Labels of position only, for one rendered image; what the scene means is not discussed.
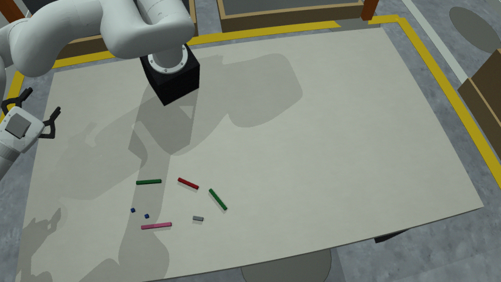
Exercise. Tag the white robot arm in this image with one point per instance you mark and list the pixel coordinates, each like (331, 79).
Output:
(165, 27)

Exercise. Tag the pink rectangular rod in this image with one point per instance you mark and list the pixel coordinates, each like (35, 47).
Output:
(167, 224)

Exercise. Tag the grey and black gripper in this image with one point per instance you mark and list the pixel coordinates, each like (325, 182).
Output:
(34, 132)

